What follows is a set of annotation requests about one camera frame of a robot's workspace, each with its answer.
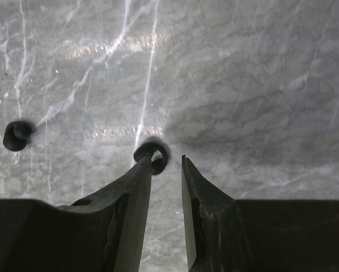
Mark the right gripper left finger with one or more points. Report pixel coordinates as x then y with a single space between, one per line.
103 231

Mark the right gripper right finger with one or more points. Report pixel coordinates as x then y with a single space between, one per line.
226 234

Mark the black earbud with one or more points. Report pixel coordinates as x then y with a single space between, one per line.
17 135
159 152

